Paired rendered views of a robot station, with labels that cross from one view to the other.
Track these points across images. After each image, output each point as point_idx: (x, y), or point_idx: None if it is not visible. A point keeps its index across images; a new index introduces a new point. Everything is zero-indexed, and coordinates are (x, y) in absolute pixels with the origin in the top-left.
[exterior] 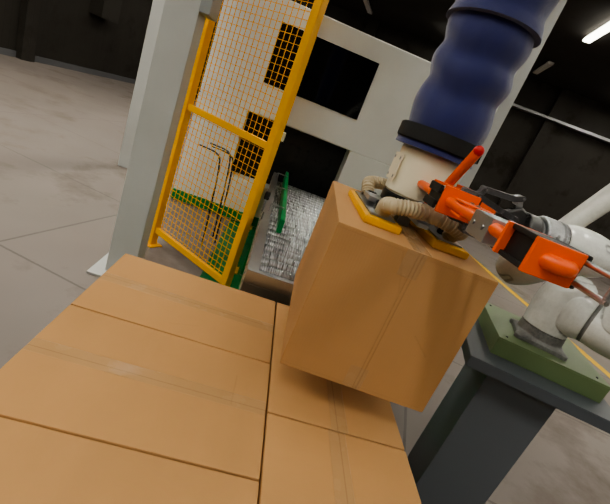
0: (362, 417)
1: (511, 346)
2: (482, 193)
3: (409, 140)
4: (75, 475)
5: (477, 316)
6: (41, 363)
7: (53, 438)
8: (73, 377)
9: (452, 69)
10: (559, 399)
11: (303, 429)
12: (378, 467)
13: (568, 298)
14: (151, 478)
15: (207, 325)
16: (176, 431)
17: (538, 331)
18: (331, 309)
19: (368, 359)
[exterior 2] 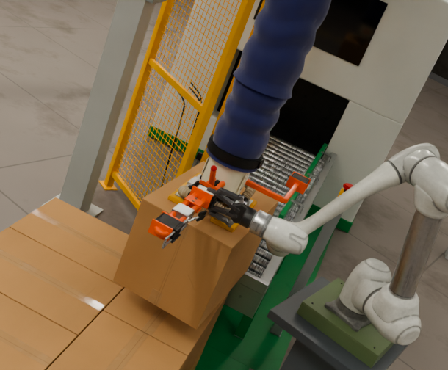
0: (170, 332)
1: (310, 310)
2: (217, 192)
3: (208, 150)
4: None
5: (222, 268)
6: None
7: None
8: (0, 265)
9: (227, 111)
10: (326, 354)
11: (120, 324)
12: (159, 354)
13: (359, 279)
14: (23, 316)
15: (91, 255)
16: (43, 302)
17: (341, 304)
18: (139, 250)
19: (162, 286)
